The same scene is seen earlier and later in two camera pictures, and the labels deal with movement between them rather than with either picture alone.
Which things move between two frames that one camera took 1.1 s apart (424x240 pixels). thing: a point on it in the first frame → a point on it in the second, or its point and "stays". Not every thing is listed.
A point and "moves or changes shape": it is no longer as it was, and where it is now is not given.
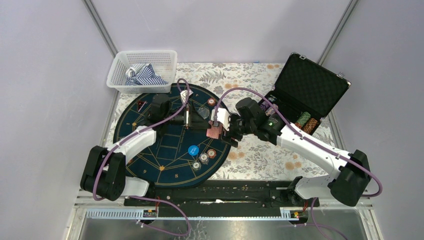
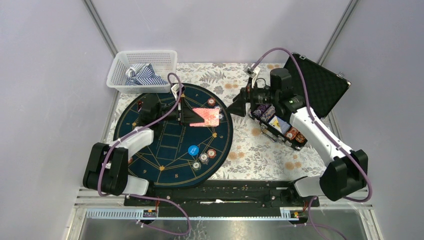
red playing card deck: x=214 y=132 moves or changes shape
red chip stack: x=211 y=101 stays
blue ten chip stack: x=204 y=158 stays
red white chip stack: x=211 y=153 stays
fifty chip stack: x=196 y=166 stays
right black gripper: x=226 y=136 → x=246 y=96
